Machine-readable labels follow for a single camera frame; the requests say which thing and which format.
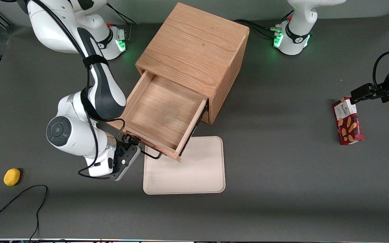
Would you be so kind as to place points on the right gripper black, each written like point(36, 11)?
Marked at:
point(124, 149)

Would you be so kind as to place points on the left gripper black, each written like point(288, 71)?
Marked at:
point(385, 84)

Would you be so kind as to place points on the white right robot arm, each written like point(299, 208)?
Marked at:
point(76, 135)

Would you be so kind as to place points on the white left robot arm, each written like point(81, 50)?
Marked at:
point(295, 32)

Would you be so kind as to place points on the oak wooden drawer cabinet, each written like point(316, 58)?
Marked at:
point(194, 44)

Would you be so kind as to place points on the red Walkers cookie box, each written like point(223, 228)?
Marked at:
point(349, 125)

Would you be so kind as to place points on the beige plastic tray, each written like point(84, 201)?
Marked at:
point(198, 172)

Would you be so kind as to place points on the yellow lemon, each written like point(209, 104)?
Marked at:
point(11, 177)

